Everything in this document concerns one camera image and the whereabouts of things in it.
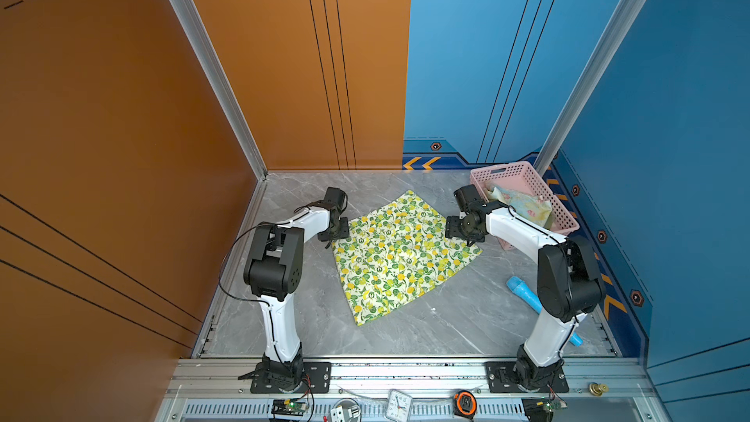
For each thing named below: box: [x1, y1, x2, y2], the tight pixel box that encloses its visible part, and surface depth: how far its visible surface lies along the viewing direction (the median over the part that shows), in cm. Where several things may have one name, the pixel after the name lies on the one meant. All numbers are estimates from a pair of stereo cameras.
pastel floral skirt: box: [484, 185, 552, 227], surface depth 107 cm
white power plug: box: [330, 397, 363, 422], surface depth 65 cm
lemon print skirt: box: [332, 190, 483, 326], surface depth 96 cm
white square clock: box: [385, 388, 414, 422], surface depth 70 cm
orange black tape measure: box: [453, 389, 478, 422], surface depth 69 cm
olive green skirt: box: [542, 210, 555, 231], surface depth 104 cm
